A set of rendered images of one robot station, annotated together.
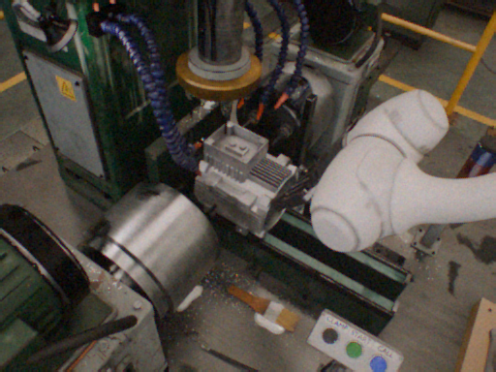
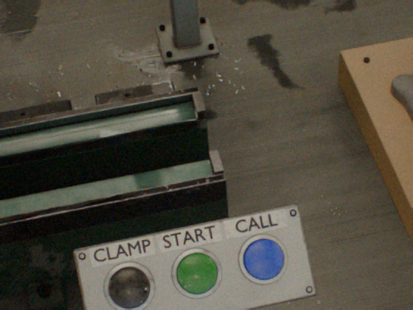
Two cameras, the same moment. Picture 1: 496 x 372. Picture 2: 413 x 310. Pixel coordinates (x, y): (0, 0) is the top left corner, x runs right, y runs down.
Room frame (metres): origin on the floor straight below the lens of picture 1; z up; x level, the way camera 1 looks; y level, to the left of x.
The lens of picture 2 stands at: (0.02, -0.04, 1.57)
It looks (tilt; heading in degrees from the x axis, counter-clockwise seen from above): 50 degrees down; 322
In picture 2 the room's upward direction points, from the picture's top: 4 degrees counter-clockwise
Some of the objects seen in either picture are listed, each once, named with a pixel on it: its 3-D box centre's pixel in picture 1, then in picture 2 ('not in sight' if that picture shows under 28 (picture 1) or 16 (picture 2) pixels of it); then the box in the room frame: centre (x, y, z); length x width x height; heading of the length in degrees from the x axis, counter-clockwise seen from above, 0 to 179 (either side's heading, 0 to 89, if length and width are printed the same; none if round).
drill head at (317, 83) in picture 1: (291, 107); not in sight; (1.04, -0.11, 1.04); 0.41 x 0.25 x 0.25; 152
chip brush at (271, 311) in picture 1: (263, 306); not in sight; (0.49, -0.07, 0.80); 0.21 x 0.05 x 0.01; 65
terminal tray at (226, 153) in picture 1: (235, 151); not in sight; (0.74, 0.04, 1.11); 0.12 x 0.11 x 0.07; 61
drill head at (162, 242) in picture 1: (134, 266); not in sight; (0.43, 0.22, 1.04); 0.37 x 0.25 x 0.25; 152
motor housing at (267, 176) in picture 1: (246, 185); not in sight; (0.72, 0.00, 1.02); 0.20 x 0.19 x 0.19; 61
